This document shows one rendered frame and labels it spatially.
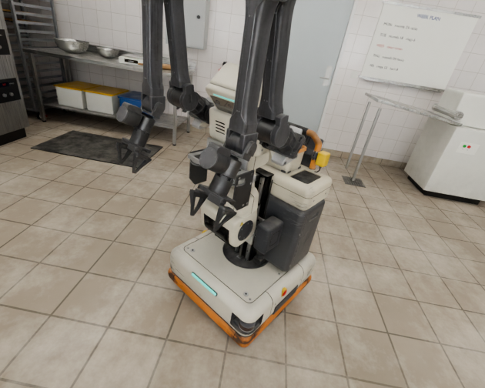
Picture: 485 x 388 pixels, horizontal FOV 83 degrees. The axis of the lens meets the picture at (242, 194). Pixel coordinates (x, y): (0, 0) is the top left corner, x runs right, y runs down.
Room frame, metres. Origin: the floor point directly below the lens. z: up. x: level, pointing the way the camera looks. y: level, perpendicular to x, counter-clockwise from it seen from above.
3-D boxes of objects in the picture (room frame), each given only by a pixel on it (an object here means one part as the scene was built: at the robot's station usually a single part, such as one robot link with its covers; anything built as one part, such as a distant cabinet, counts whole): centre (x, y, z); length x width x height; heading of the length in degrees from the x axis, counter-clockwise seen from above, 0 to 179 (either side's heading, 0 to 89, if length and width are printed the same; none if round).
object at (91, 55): (3.77, 1.88, 0.49); 1.90 x 0.72 x 0.98; 88
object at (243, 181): (1.01, 0.10, 0.87); 0.28 x 0.16 x 0.22; 53
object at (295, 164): (1.33, -0.15, 0.87); 0.23 x 0.15 x 0.11; 53
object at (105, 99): (3.77, 2.03, 0.36); 0.46 x 0.38 x 0.26; 178
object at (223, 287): (1.24, -0.08, 0.16); 0.67 x 0.64 x 0.25; 143
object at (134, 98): (3.75, 1.58, 0.36); 0.46 x 0.38 x 0.26; 179
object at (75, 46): (3.77, 2.43, 0.95); 0.39 x 0.39 x 0.14
